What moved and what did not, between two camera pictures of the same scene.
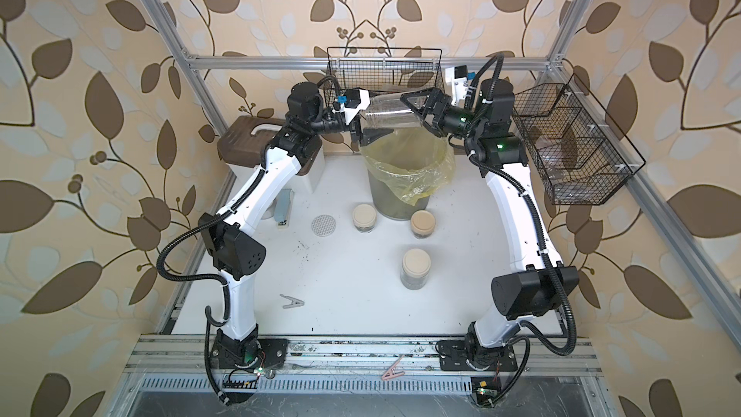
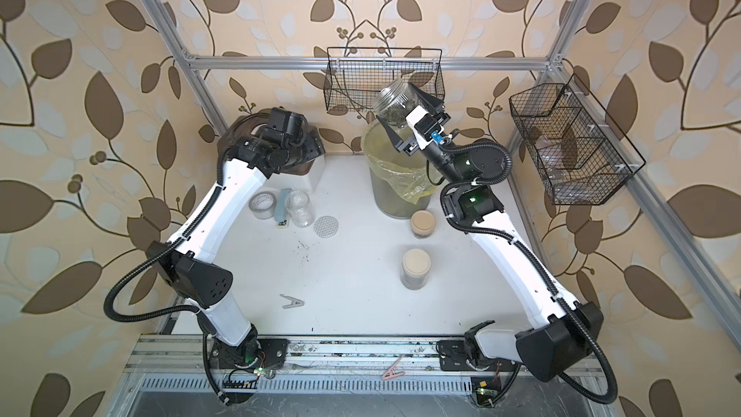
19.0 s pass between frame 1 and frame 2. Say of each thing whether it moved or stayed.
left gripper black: moved
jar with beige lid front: stayed
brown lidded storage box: stayed
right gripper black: moved
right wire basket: stayed
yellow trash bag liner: stayed
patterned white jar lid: stayed
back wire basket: stayed
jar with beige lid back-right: stayed
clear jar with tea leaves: moved
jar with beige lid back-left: moved
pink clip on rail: stayed
